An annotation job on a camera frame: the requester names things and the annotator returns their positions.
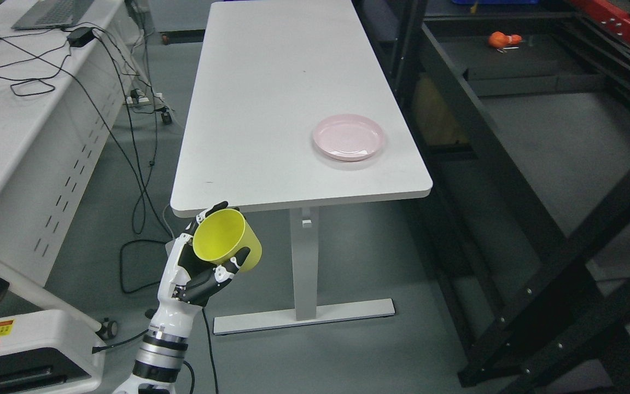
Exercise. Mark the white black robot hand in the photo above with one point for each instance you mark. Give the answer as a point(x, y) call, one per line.
point(187, 282)

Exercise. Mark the yellow plastic cup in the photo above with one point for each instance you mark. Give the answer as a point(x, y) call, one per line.
point(222, 234)

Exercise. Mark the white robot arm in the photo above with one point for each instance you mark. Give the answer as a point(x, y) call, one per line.
point(158, 361)

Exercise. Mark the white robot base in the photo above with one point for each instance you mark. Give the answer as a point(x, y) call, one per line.
point(46, 345)

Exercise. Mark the dark metal shelf rack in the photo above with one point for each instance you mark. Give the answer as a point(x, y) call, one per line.
point(527, 228)

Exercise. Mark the orange toy on shelf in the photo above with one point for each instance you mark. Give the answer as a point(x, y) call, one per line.
point(500, 40)

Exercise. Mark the pink plastic plate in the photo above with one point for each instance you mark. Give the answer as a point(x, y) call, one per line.
point(348, 137)

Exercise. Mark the white rectangular table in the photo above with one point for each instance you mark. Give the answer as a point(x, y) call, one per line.
point(269, 72)

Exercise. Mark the white side desk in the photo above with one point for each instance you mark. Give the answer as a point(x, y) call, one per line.
point(56, 106)

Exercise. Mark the black power adapter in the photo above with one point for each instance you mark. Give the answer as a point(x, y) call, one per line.
point(80, 37)

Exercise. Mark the grey laptop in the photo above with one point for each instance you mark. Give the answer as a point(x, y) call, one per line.
point(52, 14)

